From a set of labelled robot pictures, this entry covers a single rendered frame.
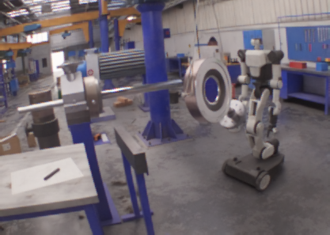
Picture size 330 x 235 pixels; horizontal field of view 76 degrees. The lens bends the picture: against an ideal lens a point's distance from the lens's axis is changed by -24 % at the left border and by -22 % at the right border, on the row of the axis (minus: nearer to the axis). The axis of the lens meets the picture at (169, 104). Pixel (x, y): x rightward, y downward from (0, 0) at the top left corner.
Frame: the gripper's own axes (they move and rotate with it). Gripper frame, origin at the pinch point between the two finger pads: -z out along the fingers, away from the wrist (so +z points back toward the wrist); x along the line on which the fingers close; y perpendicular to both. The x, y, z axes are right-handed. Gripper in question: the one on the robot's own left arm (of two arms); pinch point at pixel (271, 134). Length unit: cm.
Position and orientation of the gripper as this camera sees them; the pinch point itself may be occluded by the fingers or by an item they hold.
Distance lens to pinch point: 257.3
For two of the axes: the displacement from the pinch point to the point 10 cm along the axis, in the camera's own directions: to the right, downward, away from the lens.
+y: 5.2, 1.4, -8.4
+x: -8.5, -0.1, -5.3
